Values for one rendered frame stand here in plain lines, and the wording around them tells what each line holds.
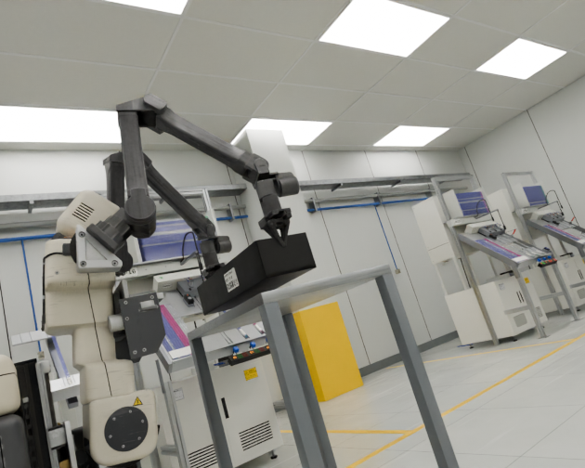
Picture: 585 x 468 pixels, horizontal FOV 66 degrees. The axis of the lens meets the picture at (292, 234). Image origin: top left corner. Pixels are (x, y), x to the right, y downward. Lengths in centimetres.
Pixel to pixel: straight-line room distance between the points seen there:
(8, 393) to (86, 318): 30
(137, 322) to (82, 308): 15
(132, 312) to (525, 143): 753
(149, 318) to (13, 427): 40
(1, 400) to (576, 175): 763
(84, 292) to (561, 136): 744
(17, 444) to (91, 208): 62
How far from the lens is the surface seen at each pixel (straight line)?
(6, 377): 113
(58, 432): 133
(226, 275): 151
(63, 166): 491
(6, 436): 112
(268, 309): 117
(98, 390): 129
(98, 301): 134
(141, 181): 131
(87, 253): 121
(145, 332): 129
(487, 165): 859
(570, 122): 804
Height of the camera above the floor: 67
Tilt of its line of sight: 12 degrees up
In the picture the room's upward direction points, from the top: 17 degrees counter-clockwise
